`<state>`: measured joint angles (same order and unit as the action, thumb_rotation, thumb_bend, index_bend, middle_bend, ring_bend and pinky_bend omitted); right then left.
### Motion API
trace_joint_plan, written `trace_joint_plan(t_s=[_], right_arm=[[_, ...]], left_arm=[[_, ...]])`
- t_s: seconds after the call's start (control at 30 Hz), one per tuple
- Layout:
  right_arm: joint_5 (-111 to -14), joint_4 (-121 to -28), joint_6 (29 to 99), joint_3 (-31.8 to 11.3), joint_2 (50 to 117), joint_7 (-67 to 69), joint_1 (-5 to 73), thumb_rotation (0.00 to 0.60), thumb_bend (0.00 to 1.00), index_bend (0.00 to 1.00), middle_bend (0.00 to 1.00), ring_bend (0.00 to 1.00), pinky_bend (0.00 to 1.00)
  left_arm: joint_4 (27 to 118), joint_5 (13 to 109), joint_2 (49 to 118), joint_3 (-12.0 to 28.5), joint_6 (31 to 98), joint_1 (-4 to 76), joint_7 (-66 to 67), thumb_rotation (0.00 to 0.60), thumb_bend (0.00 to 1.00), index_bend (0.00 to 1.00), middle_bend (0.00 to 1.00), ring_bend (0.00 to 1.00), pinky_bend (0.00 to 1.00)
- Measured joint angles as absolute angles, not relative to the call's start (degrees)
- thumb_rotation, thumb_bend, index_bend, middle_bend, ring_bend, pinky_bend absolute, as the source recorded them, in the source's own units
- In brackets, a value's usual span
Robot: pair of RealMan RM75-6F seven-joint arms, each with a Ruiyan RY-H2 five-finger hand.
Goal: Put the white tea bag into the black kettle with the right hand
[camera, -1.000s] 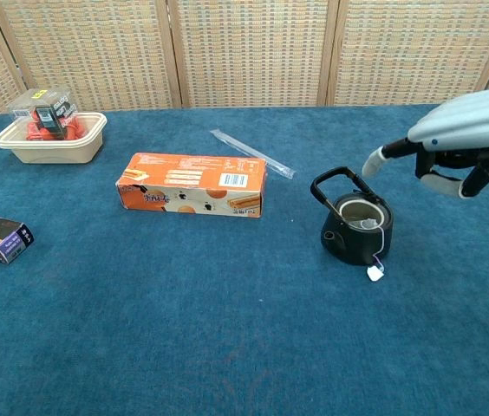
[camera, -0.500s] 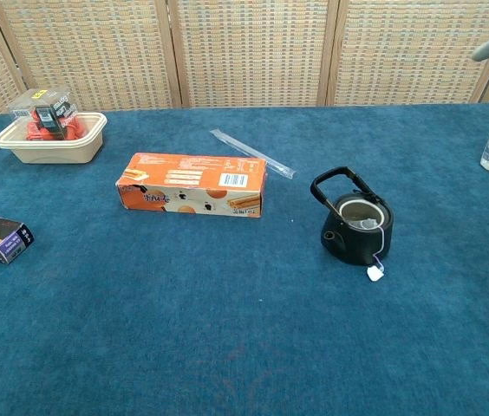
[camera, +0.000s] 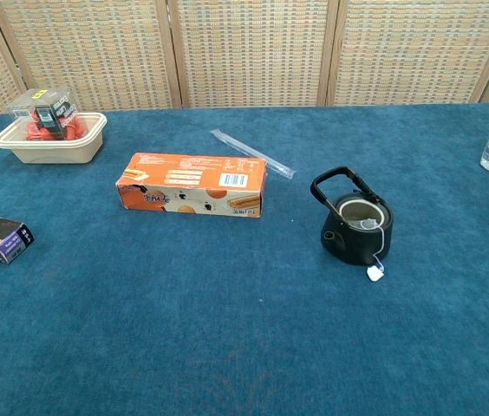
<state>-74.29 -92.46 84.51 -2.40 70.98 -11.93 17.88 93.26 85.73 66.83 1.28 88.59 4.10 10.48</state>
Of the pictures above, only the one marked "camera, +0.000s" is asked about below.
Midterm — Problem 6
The orange biscuit box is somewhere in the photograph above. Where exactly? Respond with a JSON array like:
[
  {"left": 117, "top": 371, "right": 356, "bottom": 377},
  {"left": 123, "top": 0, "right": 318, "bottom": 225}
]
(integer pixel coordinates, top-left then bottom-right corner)
[{"left": 115, "top": 152, "right": 268, "bottom": 219}]

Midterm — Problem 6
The beige plastic food tray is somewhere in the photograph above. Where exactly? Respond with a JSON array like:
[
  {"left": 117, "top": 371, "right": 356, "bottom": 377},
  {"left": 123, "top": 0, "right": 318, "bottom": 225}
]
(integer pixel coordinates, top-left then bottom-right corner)
[{"left": 0, "top": 111, "right": 108, "bottom": 166}]

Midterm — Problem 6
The black cast iron teapot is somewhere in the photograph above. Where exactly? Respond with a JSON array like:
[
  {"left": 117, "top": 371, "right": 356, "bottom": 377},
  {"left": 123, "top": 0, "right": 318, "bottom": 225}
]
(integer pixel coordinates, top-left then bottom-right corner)
[{"left": 310, "top": 166, "right": 395, "bottom": 267}]

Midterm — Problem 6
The clear box with red item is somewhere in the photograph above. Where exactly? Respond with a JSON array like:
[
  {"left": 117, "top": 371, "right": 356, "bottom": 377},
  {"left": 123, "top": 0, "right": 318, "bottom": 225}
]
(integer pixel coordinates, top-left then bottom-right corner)
[{"left": 6, "top": 86, "right": 82, "bottom": 142}]

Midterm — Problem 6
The woven folding screen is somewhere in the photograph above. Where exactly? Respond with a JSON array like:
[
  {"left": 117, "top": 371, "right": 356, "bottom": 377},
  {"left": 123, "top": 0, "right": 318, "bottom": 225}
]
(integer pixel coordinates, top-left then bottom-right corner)
[{"left": 0, "top": 0, "right": 489, "bottom": 118}]

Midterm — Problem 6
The clear wrapped straw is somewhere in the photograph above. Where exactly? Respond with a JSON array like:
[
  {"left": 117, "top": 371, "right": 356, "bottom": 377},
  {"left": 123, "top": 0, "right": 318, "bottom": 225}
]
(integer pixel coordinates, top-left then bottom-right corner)
[{"left": 209, "top": 127, "right": 296, "bottom": 179}]

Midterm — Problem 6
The blue table cloth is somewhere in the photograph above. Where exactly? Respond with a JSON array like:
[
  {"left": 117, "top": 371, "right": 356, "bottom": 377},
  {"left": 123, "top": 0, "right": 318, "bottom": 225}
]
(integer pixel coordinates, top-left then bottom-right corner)
[{"left": 0, "top": 101, "right": 489, "bottom": 416}]

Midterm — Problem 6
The pyramid tea bag with string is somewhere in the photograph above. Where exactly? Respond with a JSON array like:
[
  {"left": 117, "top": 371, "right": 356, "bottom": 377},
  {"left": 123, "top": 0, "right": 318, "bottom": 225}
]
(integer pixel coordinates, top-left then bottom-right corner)
[{"left": 360, "top": 205, "right": 388, "bottom": 284}]

